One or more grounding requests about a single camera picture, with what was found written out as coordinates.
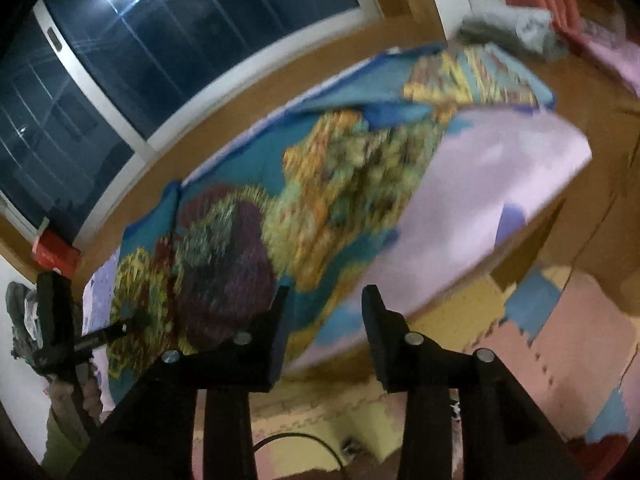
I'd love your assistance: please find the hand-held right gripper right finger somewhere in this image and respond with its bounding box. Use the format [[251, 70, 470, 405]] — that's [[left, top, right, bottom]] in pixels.
[[361, 284, 586, 480]]

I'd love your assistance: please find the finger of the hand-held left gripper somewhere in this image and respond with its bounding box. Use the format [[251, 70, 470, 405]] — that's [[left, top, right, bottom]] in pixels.
[[75, 311, 151, 354]]

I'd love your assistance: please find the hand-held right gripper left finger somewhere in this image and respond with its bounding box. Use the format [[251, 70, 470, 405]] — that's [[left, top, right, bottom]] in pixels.
[[67, 285, 291, 480]]

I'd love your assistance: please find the dark grey garment pile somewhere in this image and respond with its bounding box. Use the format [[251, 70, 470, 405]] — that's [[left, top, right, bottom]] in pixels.
[[4, 280, 48, 363]]

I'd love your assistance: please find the colourful patterned blue cloth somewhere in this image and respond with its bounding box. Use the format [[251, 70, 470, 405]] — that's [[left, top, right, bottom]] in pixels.
[[107, 42, 558, 403]]

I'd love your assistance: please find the light grey garment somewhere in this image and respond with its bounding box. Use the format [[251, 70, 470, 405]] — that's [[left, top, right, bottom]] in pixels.
[[456, 0, 570, 63]]

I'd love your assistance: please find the person's left forearm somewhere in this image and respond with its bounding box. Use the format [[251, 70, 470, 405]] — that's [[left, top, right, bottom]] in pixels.
[[41, 379, 103, 468]]

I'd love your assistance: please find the red box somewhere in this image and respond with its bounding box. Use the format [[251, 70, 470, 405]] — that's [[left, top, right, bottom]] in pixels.
[[31, 230, 82, 277]]

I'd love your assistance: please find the foam puzzle floor mat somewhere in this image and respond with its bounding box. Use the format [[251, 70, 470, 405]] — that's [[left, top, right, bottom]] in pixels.
[[192, 260, 640, 480]]

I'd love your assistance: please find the lilac dotted mat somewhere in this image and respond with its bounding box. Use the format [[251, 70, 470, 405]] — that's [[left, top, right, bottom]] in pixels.
[[82, 105, 594, 413]]

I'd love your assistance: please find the window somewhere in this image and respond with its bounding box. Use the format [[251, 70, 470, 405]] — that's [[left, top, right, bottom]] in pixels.
[[0, 0, 388, 246]]

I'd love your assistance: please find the pink cloth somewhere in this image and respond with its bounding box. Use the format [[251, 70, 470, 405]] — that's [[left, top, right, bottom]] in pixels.
[[562, 12, 640, 98]]

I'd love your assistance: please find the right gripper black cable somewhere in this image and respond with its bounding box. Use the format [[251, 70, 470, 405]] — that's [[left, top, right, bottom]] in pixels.
[[249, 431, 347, 480]]

